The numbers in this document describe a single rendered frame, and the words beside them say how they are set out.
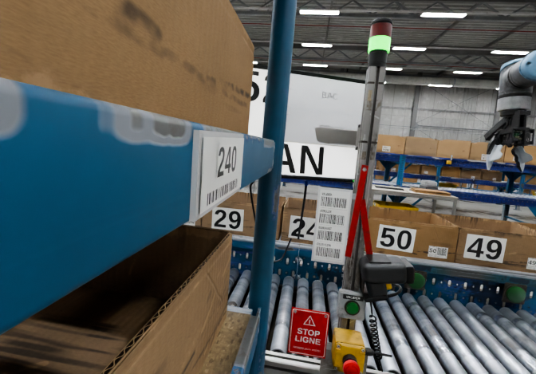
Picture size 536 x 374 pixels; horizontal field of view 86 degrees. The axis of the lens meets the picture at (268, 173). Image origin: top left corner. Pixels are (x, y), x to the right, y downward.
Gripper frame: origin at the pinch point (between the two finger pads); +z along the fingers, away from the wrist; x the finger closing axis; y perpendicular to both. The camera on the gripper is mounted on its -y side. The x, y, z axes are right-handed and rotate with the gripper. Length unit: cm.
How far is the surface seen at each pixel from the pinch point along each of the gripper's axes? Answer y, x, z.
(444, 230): -22.8, -5.8, 28.3
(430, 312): -7, -18, 57
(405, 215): -52, -10, 27
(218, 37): 87, -85, -7
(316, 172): 24, -70, 4
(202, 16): 90, -85, -7
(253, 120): 29, -88, -10
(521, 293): -14, 21, 51
